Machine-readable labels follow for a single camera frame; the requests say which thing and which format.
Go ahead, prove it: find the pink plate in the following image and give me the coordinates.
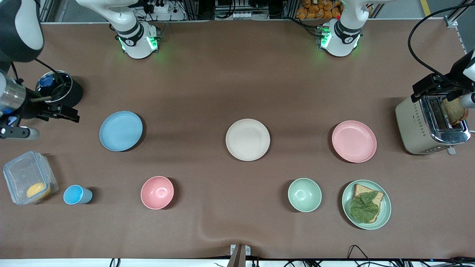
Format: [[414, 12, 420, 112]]
[[332, 120, 377, 163]]

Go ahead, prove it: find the black utensil pot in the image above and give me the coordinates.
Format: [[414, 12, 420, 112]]
[[35, 70, 83, 112]]

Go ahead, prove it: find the toasted bread slice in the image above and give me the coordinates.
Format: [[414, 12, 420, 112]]
[[441, 98, 469, 126]]

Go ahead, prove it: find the beige toaster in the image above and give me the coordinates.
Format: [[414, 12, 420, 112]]
[[395, 94, 471, 156]]

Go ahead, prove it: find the blue plate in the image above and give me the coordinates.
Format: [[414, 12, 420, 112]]
[[99, 111, 144, 152]]

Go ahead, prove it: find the clear plastic container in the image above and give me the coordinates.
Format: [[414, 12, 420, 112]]
[[3, 150, 59, 205]]

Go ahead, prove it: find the blue cup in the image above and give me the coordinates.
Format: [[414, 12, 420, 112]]
[[63, 185, 93, 205]]

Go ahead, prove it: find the yellow round food piece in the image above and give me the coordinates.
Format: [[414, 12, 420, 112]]
[[26, 182, 51, 201]]

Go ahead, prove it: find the pink bowl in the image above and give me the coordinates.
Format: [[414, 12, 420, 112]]
[[140, 176, 174, 210]]

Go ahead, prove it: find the bread slice under lettuce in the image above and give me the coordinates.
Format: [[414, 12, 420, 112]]
[[352, 184, 384, 224]]

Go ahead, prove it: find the green plate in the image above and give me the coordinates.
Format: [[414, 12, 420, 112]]
[[341, 179, 392, 230]]

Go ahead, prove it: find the orange snack bag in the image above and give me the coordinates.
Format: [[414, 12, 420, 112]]
[[296, 0, 343, 20]]

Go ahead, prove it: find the green lettuce leaf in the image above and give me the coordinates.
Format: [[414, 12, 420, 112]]
[[350, 191, 380, 224]]

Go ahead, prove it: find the white power strip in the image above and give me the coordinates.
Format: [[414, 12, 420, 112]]
[[144, 0, 172, 14]]

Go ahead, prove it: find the green bowl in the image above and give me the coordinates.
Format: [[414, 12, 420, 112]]
[[288, 178, 322, 213]]

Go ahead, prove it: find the beige plate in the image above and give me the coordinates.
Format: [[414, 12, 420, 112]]
[[225, 119, 271, 162]]

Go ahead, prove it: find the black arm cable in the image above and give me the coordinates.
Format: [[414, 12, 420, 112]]
[[407, 3, 475, 80]]

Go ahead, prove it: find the aluminium frame post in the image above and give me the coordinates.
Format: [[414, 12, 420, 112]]
[[445, 0, 469, 56]]

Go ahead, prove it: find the black looped cable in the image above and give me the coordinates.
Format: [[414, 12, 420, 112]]
[[347, 244, 375, 267]]

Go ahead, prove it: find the metal camera mount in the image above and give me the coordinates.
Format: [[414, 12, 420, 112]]
[[230, 244, 251, 267]]

